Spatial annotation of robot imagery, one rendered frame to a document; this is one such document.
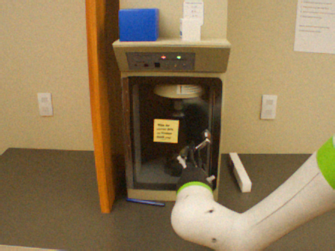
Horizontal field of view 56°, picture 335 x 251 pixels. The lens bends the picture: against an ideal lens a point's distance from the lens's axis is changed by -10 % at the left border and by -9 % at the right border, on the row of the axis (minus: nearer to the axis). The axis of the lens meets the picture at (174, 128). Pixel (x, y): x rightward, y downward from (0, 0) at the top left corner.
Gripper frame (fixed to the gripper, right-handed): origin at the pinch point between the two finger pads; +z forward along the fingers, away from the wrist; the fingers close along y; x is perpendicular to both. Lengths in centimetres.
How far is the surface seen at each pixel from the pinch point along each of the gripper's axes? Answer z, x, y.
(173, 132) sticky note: 4.2, 1.6, 7.7
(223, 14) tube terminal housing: 5.4, -34.2, 25.9
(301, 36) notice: 48, -58, -8
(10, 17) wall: 49, 33, 85
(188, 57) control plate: -2.5, -18.6, 23.7
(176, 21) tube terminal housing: 5.4, -22.4, 33.2
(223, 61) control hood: -1.1, -25.1, 16.2
